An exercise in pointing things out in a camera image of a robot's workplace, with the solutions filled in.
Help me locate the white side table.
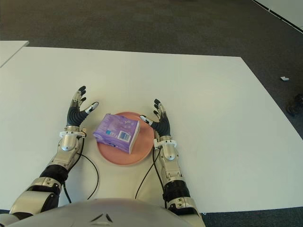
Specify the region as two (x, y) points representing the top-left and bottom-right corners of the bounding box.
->
(0, 40), (29, 68)

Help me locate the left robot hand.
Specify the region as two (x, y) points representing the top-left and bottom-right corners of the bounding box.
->
(66, 86), (99, 128)

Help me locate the purple tissue paper pack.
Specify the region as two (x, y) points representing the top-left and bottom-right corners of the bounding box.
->
(92, 113), (140, 155)

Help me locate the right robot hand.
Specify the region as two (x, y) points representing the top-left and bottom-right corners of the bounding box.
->
(139, 98), (171, 140)

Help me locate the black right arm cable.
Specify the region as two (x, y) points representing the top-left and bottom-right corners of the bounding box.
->
(134, 145), (168, 209)

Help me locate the pink round plate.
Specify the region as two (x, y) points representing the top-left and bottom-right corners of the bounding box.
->
(96, 111), (157, 167)

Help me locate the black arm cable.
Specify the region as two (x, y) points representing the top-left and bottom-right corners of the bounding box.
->
(134, 145), (168, 209)
(62, 152), (99, 204)

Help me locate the dark shoe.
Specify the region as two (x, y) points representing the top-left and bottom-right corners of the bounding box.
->
(286, 93), (303, 116)

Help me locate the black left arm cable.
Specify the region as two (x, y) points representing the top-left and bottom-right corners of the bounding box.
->
(62, 152), (99, 204)

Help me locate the silver robot torso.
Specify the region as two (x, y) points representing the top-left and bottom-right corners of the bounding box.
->
(0, 198), (190, 227)

